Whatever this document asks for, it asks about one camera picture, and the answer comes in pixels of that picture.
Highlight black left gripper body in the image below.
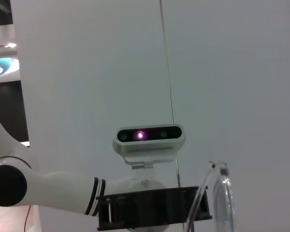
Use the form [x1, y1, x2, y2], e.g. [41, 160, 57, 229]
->
[96, 185, 214, 232]

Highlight clear frame glasses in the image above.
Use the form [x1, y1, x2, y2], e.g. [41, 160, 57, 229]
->
[185, 160, 238, 232]

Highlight dark background panel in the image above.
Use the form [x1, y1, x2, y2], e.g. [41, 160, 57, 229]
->
[0, 81, 29, 144]

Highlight round ceiling light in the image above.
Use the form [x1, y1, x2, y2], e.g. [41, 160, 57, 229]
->
[0, 58, 20, 78]

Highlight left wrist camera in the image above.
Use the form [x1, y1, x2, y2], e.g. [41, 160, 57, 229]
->
[111, 123, 186, 181]

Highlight thin dark hanging cable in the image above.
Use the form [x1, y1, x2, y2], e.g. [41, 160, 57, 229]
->
[23, 205, 31, 232]

